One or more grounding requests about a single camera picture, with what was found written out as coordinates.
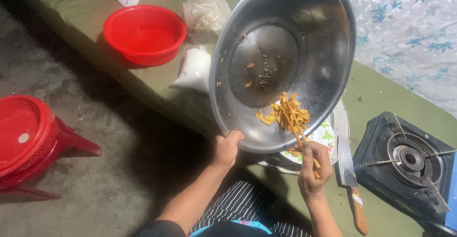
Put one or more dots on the person's left hand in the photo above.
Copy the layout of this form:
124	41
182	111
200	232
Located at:
224	151

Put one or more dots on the red plastic basin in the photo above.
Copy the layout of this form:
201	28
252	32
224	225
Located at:
144	35

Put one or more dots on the crumpled clear plastic bag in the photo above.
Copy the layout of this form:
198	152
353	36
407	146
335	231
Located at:
205	12

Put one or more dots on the heap of yellow fried strips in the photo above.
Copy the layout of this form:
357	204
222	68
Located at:
284	115

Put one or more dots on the round steel tray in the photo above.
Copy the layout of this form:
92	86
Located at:
321	137

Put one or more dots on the clear bag of white sugar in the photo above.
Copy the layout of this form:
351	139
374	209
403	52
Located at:
194	71

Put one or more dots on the wooden chopstick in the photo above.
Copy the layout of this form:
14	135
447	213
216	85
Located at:
299	137
303	133

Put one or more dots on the black gas stove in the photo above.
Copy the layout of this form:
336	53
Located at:
405	165

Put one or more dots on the striped black white clothing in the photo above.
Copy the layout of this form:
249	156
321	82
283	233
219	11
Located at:
246	205

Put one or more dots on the white blue-flowered curtain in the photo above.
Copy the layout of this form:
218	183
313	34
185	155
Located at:
403	30

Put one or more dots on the green table cloth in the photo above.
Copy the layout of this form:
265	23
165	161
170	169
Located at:
375	97

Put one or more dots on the floral white plate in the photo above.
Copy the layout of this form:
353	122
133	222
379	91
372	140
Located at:
319	140

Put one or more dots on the person's right hand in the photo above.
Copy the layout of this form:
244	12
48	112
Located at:
311	174

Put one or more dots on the large steel mixing bowl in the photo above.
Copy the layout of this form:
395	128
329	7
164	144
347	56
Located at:
282	64

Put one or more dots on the red plastic basket with lid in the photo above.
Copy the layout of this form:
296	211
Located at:
23	133

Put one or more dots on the red plastic stool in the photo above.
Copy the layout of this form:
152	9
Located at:
53	151

